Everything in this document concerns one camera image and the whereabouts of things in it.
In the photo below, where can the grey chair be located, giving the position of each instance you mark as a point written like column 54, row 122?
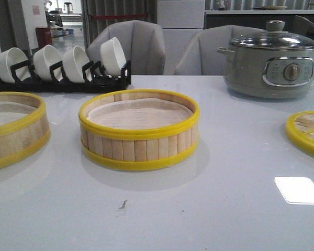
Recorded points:
column 200, row 56
column 142, row 42

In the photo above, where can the black dish rack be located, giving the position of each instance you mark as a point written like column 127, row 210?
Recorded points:
column 95, row 79

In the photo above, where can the left grey chair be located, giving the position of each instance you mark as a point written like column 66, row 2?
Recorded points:
column 142, row 42

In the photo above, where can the yellow plate on counter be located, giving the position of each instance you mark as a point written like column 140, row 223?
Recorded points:
column 270, row 8

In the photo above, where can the white cloth liner left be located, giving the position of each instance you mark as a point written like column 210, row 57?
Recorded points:
column 12, row 111

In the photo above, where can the woven bamboo steamer lid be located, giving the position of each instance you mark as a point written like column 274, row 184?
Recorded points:
column 300, row 131

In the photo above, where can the red bin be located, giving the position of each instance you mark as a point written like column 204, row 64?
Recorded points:
column 43, row 35

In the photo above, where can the white cloth liner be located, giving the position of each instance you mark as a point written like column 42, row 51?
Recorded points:
column 139, row 114
column 12, row 111

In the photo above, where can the white bowl far left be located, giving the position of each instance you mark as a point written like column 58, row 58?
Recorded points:
column 7, row 59

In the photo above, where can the white bowl right upright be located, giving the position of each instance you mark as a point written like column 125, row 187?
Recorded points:
column 112, row 56

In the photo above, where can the red barrier belt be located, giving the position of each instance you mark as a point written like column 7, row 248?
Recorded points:
column 114, row 17

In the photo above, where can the grey electric cooking pot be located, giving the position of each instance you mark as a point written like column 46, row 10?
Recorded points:
column 266, row 73

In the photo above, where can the bamboo steamer basket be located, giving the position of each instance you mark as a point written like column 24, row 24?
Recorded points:
column 25, row 136
column 140, row 150

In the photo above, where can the dark counter cabinet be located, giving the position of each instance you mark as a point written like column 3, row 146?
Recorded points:
column 253, row 18

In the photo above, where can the right grey chair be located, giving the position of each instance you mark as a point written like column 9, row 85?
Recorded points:
column 200, row 56

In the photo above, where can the white cloth liner center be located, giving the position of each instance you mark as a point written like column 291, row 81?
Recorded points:
column 139, row 114

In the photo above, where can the glass pot lid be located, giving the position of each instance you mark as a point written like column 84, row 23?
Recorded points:
column 274, row 37

